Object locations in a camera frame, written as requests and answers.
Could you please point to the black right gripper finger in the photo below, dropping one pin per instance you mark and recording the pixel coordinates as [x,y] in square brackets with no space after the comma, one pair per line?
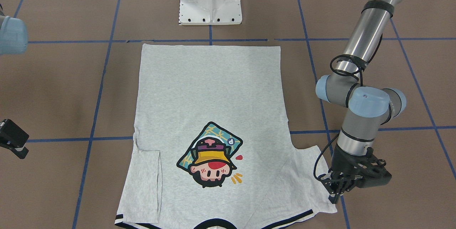
[13,138]

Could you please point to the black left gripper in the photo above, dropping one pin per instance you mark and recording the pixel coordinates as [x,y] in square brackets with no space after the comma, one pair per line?
[341,162]

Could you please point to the grey cartoon print t-shirt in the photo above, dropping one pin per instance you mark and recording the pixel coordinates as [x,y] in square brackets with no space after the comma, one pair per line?
[212,147]

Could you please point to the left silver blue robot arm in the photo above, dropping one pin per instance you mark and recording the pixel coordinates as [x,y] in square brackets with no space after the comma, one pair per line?
[368,107]

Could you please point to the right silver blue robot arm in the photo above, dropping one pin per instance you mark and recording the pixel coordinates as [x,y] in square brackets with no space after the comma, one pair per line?
[13,40]

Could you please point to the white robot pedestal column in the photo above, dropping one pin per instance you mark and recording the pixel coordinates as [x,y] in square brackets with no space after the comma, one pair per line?
[210,12]

